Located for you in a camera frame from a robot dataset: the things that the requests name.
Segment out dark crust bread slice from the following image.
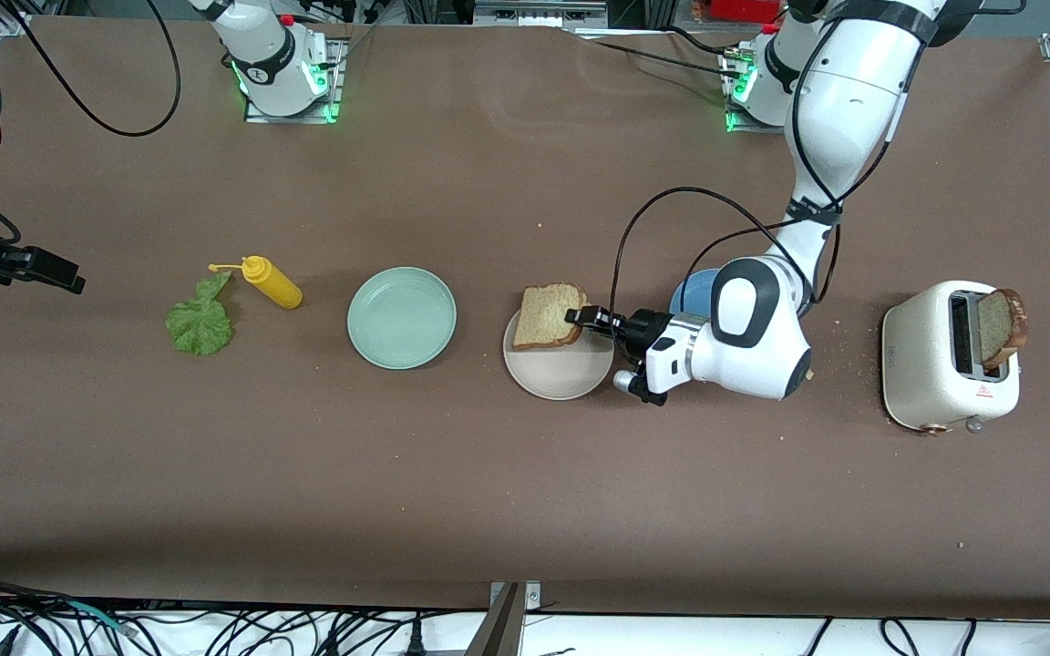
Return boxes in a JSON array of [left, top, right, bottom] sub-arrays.
[[978, 288, 1029, 370]]

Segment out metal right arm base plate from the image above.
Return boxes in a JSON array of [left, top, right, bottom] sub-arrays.
[[244, 36, 345, 124]]

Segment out yellow mustard squeeze bottle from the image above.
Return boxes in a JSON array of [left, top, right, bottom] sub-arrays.
[[208, 255, 304, 311]]

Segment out blue plate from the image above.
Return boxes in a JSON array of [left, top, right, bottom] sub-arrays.
[[668, 268, 726, 320]]

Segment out white toaster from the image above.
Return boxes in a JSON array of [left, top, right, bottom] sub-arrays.
[[882, 280, 1021, 436]]

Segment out grey metal frame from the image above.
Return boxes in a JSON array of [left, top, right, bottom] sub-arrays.
[[473, 0, 610, 28]]

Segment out beige plate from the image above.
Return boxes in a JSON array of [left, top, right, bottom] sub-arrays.
[[502, 305, 615, 401]]

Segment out aluminium profile post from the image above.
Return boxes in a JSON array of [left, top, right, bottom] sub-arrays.
[[466, 580, 542, 656]]

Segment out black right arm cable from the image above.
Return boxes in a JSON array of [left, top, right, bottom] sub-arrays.
[[0, 0, 181, 242]]

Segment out green lettuce leaf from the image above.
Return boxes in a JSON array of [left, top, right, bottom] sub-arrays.
[[165, 270, 235, 356]]

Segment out black base cable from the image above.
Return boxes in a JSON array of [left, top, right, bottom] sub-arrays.
[[591, 39, 734, 77], [666, 25, 734, 56]]

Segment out teal floor cable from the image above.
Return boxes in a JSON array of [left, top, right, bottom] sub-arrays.
[[65, 600, 139, 636]]

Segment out light brown bread slice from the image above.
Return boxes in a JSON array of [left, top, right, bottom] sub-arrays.
[[513, 283, 590, 351]]

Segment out red box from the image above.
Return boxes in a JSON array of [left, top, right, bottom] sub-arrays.
[[705, 0, 786, 24]]

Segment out mint green plate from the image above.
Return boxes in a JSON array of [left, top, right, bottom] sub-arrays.
[[347, 266, 458, 371]]

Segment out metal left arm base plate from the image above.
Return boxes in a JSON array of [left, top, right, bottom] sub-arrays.
[[724, 46, 792, 136]]

